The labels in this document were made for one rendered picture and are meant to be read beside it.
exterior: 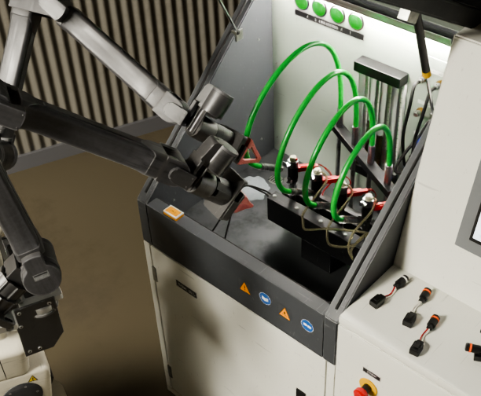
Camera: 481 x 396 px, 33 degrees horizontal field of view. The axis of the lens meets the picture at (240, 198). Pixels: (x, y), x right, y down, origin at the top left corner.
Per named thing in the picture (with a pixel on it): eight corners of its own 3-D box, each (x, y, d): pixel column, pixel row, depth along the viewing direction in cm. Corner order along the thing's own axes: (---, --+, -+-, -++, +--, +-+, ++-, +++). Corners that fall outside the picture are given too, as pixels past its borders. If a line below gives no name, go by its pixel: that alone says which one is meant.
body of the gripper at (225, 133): (225, 126, 196) (203, 114, 191) (249, 138, 188) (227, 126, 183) (213, 150, 196) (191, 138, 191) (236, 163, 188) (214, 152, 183)
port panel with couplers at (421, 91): (402, 157, 219) (413, 57, 199) (409, 152, 221) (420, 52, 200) (443, 177, 212) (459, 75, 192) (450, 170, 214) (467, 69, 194)
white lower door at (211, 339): (170, 388, 279) (147, 245, 235) (174, 384, 281) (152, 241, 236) (317, 504, 245) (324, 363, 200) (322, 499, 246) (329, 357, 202)
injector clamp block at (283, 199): (267, 237, 229) (266, 196, 219) (290, 219, 235) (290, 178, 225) (366, 295, 211) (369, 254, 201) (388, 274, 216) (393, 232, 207)
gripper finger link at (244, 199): (266, 204, 180) (240, 192, 173) (247, 230, 181) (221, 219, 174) (249, 188, 185) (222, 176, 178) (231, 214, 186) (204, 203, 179)
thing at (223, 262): (152, 246, 234) (145, 204, 224) (163, 238, 237) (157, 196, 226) (321, 358, 201) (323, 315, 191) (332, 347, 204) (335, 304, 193)
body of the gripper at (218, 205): (250, 184, 174) (229, 174, 168) (223, 221, 176) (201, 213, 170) (234, 168, 178) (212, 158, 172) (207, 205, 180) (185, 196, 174)
